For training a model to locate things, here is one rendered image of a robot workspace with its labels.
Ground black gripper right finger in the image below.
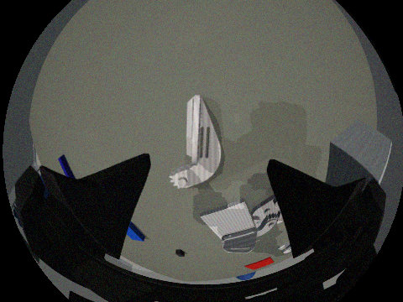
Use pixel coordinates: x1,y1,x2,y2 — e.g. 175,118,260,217
266,159,367,258

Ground blue rectangular bar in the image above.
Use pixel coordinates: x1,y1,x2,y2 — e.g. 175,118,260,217
58,154,75,179

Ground red flat plate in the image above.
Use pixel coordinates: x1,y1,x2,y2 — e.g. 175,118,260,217
245,258,275,269

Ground blue rectangular block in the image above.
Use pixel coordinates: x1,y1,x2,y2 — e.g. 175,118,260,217
127,222,145,242

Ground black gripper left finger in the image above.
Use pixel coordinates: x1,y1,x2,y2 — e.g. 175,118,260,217
39,154,151,259

